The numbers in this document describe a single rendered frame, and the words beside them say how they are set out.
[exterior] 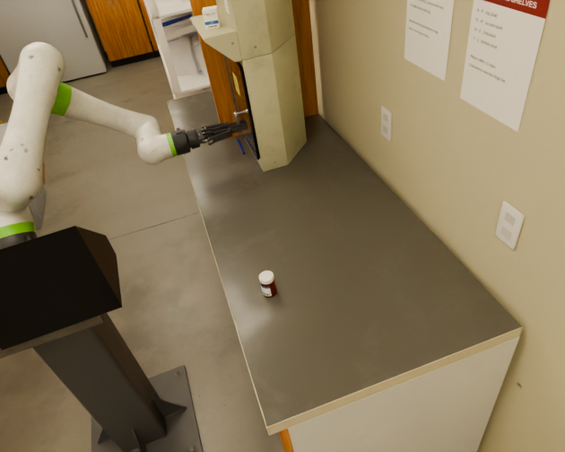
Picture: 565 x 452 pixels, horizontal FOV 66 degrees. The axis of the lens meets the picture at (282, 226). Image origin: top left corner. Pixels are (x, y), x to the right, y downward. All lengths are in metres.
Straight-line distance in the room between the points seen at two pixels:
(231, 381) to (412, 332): 1.27
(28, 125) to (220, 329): 1.51
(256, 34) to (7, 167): 0.88
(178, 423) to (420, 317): 1.36
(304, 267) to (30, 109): 0.93
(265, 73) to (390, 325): 0.99
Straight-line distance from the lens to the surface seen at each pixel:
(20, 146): 1.41
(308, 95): 2.20
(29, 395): 2.75
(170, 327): 2.61
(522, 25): 1.08
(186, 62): 3.06
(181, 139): 1.73
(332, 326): 1.24
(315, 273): 1.37
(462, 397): 1.46
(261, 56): 1.66
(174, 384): 2.38
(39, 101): 1.50
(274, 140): 1.80
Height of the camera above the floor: 1.94
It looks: 40 degrees down
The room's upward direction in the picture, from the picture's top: 10 degrees counter-clockwise
